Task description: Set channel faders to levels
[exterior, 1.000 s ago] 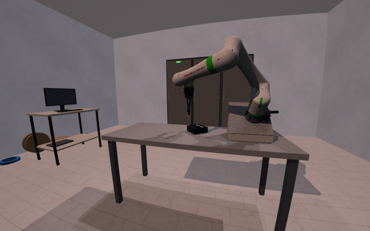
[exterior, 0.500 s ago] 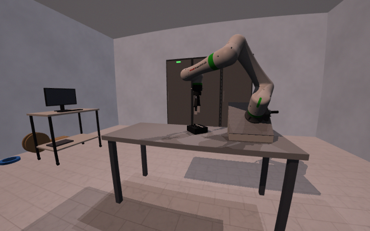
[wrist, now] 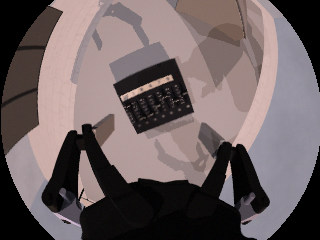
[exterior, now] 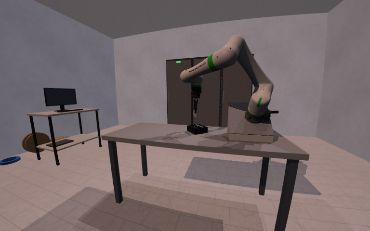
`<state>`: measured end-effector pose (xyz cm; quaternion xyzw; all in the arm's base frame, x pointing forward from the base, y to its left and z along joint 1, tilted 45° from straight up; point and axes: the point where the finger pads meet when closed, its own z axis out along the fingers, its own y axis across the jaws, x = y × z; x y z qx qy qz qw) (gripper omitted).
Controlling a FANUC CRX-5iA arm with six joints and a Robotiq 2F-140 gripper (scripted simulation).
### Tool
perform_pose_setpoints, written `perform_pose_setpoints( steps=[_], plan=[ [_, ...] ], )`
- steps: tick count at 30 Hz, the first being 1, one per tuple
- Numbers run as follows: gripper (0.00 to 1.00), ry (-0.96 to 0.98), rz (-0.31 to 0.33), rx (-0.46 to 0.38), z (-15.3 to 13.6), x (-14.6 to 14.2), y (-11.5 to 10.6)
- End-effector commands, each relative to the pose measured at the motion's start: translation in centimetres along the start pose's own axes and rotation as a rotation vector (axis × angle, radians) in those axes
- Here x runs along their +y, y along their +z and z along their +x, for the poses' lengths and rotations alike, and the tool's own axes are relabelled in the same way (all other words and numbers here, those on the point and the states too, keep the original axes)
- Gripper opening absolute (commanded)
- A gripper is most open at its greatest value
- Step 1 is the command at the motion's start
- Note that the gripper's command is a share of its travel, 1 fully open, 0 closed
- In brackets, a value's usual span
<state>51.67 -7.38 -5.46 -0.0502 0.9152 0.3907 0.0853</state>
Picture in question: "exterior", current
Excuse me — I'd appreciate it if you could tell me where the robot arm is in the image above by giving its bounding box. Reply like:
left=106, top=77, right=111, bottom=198
left=180, top=35, right=278, bottom=123

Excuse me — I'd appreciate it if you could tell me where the black lighting desk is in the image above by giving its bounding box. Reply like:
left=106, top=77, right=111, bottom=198
left=187, top=124, right=208, bottom=134

